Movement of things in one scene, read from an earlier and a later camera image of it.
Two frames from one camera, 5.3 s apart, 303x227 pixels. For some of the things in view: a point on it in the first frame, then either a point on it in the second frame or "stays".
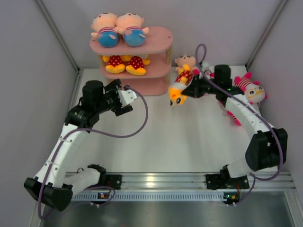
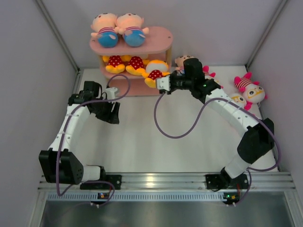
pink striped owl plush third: x=254 y=92 stays
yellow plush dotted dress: x=182 y=81 -> x=154 y=69
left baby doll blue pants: x=104 y=25 stays
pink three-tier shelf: x=145 y=67 stays
